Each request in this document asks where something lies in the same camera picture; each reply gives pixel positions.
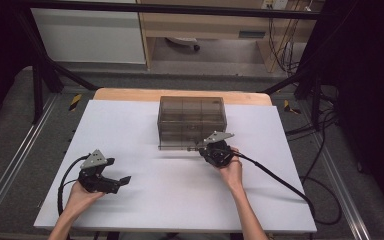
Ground white cabinet panel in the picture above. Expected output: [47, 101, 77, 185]
[29, 7, 147, 65]

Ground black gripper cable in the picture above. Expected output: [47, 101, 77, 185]
[56, 153, 91, 217]
[231, 149, 343, 226]

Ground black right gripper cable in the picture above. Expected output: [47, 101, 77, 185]
[231, 149, 343, 226]

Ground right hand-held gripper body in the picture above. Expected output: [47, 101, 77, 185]
[198, 130, 236, 169]

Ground yellow black tape strip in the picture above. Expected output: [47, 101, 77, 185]
[68, 93, 83, 112]
[282, 99, 302, 115]

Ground black metal frame bar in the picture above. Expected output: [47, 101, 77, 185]
[13, 0, 322, 21]

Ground office chair base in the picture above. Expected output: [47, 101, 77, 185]
[165, 36, 201, 52]

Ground white power strip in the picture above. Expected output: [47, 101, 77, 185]
[261, 0, 290, 11]

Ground light wooden desk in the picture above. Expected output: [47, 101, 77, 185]
[136, 0, 325, 73]

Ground person's left hand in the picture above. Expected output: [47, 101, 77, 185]
[65, 181, 106, 220]

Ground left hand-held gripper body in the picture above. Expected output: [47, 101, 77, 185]
[77, 148, 121, 195]

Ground aluminium floor rail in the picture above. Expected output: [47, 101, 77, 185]
[312, 131, 372, 240]
[0, 94, 60, 232]

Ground black metal stand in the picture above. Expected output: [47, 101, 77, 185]
[13, 9, 100, 125]
[260, 13, 331, 129]

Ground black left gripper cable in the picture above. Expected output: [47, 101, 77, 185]
[56, 153, 91, 217]

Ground person's right hand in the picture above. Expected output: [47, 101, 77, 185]
[217, 146, 245, 194]

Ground black floor cables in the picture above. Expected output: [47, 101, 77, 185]
[284, 83, 339, 184]

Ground hanging black cable bundle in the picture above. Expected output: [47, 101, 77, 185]
[267, 14, 302, 75]

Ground translucent brown drawer box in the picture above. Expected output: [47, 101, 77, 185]
[156, 95, 228, 152]

